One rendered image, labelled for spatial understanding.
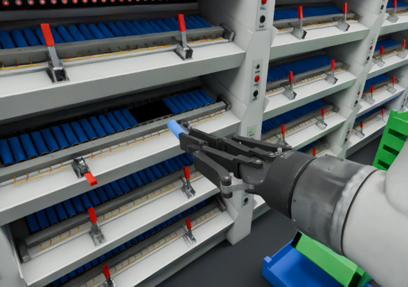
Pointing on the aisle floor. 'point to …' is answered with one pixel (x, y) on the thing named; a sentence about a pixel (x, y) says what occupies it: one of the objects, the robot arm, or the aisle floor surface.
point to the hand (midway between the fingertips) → (199, 143)
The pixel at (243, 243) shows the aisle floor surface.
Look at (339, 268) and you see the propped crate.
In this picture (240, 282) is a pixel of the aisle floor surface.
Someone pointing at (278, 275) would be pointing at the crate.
